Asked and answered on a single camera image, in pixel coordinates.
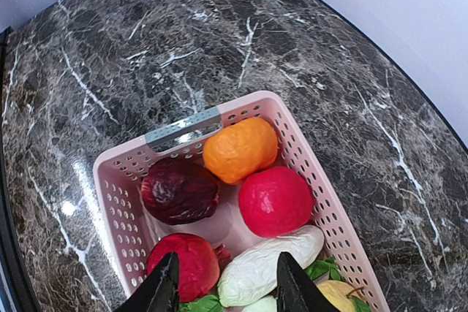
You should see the orange toy fruit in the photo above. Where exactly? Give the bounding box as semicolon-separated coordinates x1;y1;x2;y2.
203;117;279;185

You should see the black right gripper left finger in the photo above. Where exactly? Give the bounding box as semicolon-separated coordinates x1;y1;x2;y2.
114;252;180;312

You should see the red toy pomegranate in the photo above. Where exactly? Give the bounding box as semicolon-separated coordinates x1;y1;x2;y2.
146;233;230;303

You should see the pink perforated plastic basket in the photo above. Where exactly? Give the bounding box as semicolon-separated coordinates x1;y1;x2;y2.
93;91;388;311

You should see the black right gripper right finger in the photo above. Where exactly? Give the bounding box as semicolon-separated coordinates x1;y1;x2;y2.
276;251;339;312

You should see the white toy cabbage with leaves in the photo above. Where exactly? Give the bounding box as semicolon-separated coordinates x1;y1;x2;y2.
178;224;346;312

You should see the dark purple toy vegetable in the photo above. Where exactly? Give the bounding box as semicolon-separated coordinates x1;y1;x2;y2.
141;158;220;225

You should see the red toy apple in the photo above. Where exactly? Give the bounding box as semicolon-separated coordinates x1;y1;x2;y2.
238;166;314;238

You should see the white toy radish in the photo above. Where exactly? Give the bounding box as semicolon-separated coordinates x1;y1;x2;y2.
242;295;277;312

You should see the yellow toy pear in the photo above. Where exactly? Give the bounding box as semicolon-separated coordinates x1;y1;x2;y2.
317;280;371;312

